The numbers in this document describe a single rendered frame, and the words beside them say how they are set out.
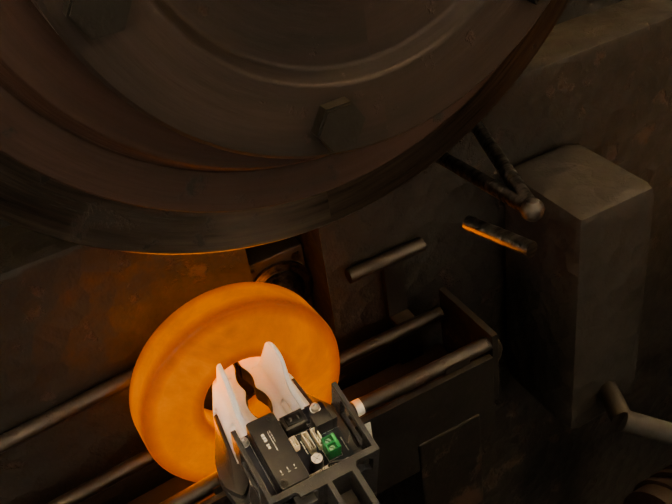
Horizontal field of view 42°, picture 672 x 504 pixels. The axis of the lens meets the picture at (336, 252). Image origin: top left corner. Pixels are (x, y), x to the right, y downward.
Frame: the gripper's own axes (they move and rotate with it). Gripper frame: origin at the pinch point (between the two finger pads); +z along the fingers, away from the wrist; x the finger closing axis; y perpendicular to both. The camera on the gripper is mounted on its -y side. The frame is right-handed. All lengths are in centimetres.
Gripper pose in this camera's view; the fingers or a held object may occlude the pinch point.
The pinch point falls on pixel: (233, 365)
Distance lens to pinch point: 62.7
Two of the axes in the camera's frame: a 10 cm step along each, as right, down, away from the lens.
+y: 0.0, -6.5, -7.6
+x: -8.7, 3.7, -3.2
